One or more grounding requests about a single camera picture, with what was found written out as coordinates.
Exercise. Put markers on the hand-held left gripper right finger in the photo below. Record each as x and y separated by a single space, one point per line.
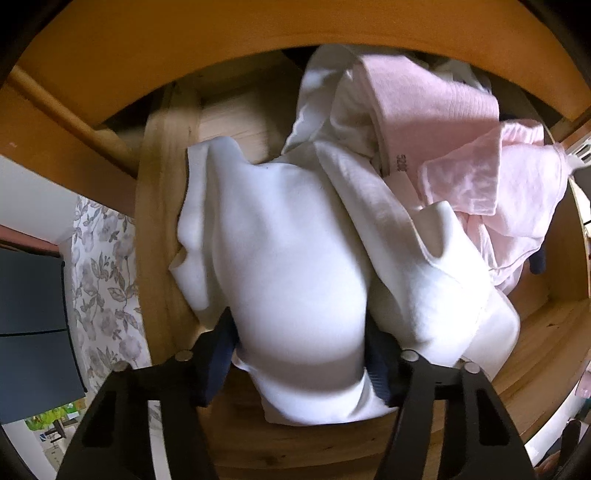
378 374

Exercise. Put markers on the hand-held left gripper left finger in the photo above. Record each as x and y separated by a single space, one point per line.
214 369

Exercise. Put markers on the white fleece garment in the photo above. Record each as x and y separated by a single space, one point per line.
281 258

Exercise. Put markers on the light pink thin garment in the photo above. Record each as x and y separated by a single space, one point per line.
508 184

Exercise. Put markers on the white ribbed garment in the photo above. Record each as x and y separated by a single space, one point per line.
415 267

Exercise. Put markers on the floral printed blanket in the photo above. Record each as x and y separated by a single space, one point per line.
108 277

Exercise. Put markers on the green printed paper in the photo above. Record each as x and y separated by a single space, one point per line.
55 413

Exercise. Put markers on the dark grey refrigerator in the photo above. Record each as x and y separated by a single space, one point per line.
32 332

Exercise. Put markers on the navy cloth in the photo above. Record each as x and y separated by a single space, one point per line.
539 264

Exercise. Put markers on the reddish wooden trim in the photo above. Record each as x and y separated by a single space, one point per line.
27 237

